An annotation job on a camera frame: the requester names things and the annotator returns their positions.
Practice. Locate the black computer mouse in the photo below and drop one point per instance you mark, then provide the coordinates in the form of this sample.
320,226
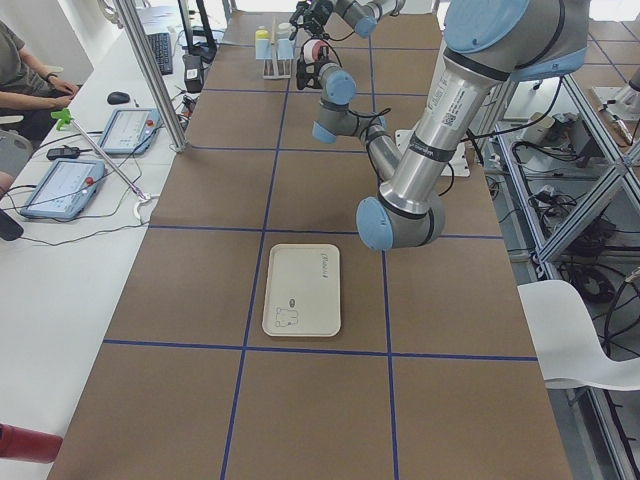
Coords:
118,98

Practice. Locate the pink plastic cup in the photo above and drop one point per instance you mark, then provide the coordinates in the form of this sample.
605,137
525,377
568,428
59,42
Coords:
315,50

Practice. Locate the aluminium frame post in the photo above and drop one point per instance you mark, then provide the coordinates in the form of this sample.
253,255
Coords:
129,18

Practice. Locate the pale green plastic cup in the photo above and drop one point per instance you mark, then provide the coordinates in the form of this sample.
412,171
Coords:
284,29

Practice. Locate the light blue plastic cup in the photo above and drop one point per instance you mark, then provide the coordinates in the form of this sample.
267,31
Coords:
284,49

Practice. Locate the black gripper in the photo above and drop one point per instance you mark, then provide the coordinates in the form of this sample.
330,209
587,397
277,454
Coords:
316,13
303,73

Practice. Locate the white wire cup rack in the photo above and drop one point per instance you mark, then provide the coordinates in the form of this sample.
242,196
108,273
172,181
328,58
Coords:
275,69

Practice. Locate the far teach pendant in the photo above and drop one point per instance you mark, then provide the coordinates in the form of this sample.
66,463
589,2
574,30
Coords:
130,131

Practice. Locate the yellow plastic cup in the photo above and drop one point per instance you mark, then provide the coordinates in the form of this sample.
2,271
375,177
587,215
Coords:
262,34

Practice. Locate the white chair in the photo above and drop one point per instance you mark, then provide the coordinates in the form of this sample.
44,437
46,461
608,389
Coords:
566,343

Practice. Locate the near teach pendant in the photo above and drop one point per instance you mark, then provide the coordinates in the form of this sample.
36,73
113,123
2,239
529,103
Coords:
65,190

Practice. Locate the black keyboard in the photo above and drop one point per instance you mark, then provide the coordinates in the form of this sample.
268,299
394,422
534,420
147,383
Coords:
160,44

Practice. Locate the seated person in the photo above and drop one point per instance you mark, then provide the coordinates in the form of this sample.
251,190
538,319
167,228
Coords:
30,89

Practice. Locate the red bottle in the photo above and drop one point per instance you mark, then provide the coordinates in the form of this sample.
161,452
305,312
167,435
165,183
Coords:
29,445

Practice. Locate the cream plastic tray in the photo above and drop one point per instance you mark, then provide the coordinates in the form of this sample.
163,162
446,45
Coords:
302,297

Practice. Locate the teach pendant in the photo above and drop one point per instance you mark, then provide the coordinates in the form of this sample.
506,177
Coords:
65,190
130,131

